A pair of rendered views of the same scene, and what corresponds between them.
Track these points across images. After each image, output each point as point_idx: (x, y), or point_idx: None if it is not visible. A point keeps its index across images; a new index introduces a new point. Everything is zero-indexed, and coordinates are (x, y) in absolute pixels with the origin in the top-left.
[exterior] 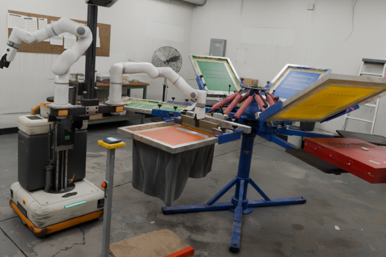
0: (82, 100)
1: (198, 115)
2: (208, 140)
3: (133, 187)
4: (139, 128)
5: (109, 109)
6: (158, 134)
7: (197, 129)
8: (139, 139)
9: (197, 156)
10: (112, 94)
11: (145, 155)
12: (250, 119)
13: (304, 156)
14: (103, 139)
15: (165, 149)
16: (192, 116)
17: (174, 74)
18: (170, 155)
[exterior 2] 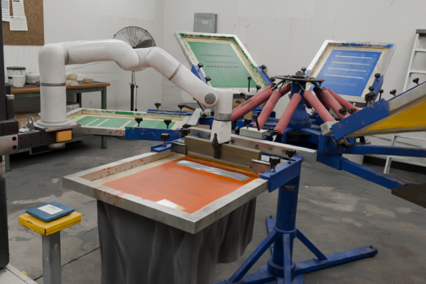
0: None
1: (220, 135)
2: (254, 188)
3: None
4: (109, 172)
5: (44, 138)
6: (148, 182)
7: (218, 162)
8: (113, 201)
9: (232, 220)
10: (46, 108)
11: (125, 229)
12: (298, 133)
13: None
14: (31, 213)
15: (174, 224)
16: (200, 135)
17: (171, 61)
18: (182, 231)
